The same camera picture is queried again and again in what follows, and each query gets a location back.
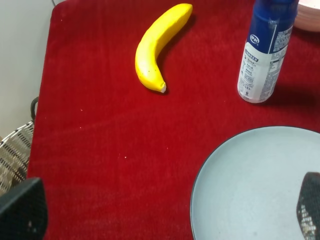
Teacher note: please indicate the blue white yogurt bottle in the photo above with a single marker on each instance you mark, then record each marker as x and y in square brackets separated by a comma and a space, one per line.
[265, 48]

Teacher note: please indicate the woven basket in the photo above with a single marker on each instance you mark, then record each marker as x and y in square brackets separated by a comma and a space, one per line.
[15, 152]

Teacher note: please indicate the grey round plate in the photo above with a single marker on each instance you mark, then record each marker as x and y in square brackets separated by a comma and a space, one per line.
[249, 186]

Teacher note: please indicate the red velvet tablecloth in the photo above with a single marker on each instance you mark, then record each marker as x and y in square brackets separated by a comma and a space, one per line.
[117, 160]

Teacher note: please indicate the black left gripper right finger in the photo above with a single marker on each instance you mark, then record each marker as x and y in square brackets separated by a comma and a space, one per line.
[308, 206]

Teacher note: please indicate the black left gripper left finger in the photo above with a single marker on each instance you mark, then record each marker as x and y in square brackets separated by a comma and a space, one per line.
[24, 211]

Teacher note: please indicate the yellow banana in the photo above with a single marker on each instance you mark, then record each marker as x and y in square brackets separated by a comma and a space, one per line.
[154, 40]

